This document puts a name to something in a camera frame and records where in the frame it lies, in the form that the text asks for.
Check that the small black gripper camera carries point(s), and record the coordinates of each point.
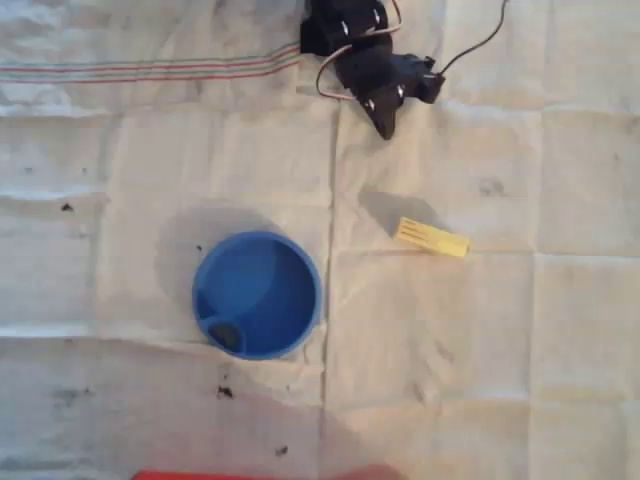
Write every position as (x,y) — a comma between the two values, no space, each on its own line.
(432,88)

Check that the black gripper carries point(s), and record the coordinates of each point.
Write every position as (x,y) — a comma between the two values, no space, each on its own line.
(384,109)

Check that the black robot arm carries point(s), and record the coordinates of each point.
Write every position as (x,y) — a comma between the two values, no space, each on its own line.
(325,30)

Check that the blue plastic bowl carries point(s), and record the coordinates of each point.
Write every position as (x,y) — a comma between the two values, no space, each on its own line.
(256,295)

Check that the red object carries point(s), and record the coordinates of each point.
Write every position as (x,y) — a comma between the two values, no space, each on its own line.
(260,474)

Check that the white cloth with stripes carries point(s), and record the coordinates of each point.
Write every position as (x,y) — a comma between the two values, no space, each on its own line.
(450,325)

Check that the yellow rectangular block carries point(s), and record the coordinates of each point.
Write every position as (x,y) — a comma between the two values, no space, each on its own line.
(432,239)

